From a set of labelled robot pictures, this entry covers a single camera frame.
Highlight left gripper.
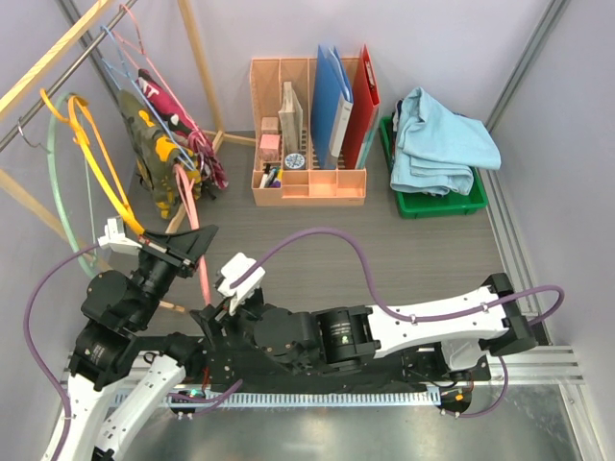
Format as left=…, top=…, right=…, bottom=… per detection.
left=131, top=223, right=218, bottom=328

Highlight yellow hanger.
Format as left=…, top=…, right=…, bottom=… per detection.
left=39, top=87, right=145, bottom=235

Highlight colourful patterned trousers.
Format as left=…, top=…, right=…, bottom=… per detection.
left=391, top=99, right=410, bottom=173

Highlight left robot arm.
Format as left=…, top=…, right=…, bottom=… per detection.
left=43, top=218, right=218, bottom=460

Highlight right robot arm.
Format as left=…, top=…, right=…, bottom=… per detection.
left=190, top=273, right=537, bottom=381

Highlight olive yellow patterned trousers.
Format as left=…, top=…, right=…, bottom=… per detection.
left=118, top=89, right=202, bottom=221

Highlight red patterned trousers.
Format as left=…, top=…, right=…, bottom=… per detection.
left=136, top=68, right=228, bottom=190

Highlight pens in organizer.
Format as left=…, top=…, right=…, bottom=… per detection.
left=259, top=163, right=281, bottom=188

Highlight wooden clothes rack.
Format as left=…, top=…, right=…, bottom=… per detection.
left=1, top=1, right=256, bottom=313

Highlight peach desk organizer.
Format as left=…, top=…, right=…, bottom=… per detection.
left=250, top=58, right=367, bottom=206

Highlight pink cube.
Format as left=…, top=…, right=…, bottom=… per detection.
left=258, top=133, right=281, bottom=162

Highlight round blue patterned tin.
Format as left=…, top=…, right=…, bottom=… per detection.
left=283, top=153, right=307, bottom=171

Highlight tan cube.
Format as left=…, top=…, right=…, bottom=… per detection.
left=260, top=116, right=281, bottom=134

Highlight wooden block book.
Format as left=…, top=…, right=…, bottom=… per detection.
left=278, top=81, right=303, bottom=154

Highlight blue folder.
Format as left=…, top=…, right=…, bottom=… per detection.
left=310, top=45, right=354, bottom=170

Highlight green plastic tray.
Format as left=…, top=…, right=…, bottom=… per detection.
left=379, top=116, right=489, bottom=219

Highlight red folder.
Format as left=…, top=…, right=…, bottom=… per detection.
left=341, top=45, right=381, bottom=169

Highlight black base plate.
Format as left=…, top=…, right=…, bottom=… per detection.
left=138, top=330, right=552, bottom=396

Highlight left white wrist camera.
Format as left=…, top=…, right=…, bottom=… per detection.
left=97, top=216, right=141, bottom=255

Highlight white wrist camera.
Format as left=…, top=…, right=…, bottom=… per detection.
left=97, top=216, right=141, bottom=255
left=216, top=253, right=265, bottom=316

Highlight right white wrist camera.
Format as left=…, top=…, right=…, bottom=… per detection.
left=216, top=253, right=265, bottom=316

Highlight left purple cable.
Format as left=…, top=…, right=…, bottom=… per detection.
left=23, top=242, right=244, bottom=461

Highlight pink wire hanger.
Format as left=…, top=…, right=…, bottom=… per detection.
left=118, top=4, right=187, bottom=111

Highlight metal rack rail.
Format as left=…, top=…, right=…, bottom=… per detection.
left=1, top=1, right=135, bottom=150

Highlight aluminium frame post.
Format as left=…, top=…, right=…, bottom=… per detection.
left=480, top=0, right=573, bottom=141

